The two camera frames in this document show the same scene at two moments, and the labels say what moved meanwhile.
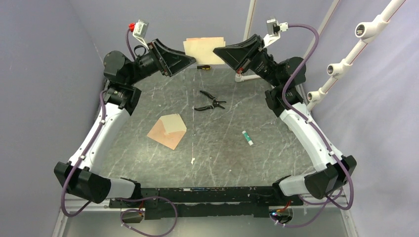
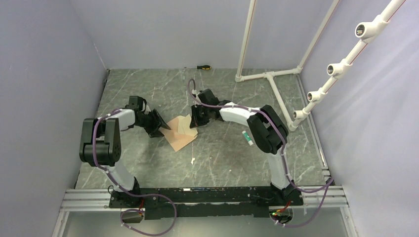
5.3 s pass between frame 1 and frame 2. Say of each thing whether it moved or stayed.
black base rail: stayed
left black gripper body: moved
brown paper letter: moved
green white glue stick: stayed
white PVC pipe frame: stayed
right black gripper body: moved
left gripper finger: moved
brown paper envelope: moved
